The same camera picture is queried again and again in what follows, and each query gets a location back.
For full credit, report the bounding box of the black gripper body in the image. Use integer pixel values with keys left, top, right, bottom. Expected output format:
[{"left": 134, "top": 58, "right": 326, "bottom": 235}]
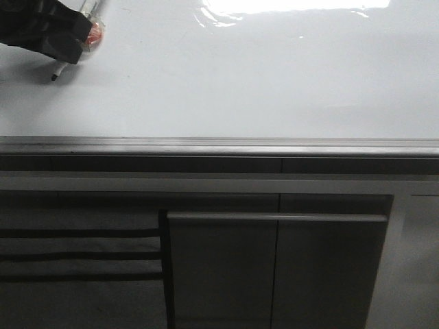
[{"left": 1, "top": 1, "right": 65, "bottom": 55}]

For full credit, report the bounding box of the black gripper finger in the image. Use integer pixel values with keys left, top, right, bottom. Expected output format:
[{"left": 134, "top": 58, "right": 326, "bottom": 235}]
[
  {"left": 40, "top": 34, "right": 82, "bottom": 64},
  {"left": 51, "top": 5, "right": 93, "bottom": 42}
]

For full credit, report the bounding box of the white whiteboard marker with tape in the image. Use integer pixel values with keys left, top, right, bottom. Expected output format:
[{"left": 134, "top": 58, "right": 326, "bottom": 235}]
[{"left": 50, "top": 0, "right": 106, "bottom": 82}]

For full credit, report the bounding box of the grey drawer unit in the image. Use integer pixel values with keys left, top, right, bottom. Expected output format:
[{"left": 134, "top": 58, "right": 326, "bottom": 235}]
[{"left": 1, "top": 192, "right": 175, "bottom": 328}]

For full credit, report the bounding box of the grey cabinet with doors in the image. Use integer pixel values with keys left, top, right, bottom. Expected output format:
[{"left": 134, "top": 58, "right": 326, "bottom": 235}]
[{"left": 168, "top": 194, "right": 393, "bottom": 328}]

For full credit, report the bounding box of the white whiteboard with aluminium frame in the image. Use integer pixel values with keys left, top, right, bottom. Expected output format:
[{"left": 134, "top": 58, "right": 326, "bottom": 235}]
[{"left": 1, "top": 1, "right": 438, "bottom": 157}]

